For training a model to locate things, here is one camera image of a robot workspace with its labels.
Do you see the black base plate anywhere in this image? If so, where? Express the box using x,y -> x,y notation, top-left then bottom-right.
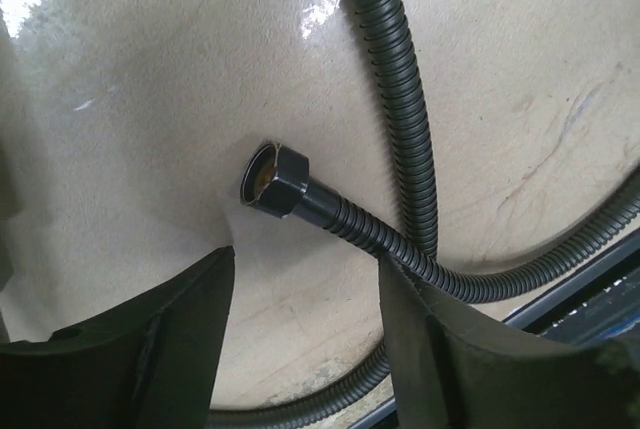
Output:
358,233 -> 639,428

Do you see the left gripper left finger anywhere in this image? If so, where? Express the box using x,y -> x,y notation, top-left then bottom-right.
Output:
1,246 -> 235,428

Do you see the dark corrugated shower hose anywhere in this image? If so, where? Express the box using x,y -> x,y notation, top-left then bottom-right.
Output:
204,0 -> 640,429

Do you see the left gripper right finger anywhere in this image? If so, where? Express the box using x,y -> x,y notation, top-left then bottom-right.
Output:
379,255 -> 639,428

